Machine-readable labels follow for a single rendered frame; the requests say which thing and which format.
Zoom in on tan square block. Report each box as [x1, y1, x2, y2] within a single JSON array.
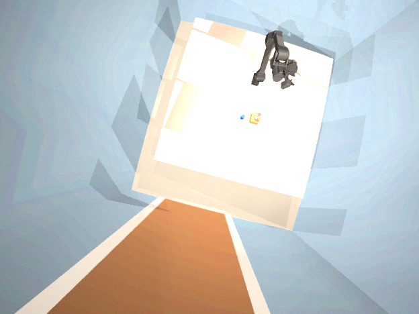
[[249, 113, 260, 125]]

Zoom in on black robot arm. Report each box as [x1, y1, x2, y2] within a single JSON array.
[[251, 30, 298, 86]]

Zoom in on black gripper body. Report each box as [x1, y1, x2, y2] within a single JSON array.
[[280, 59, 291, 89]]

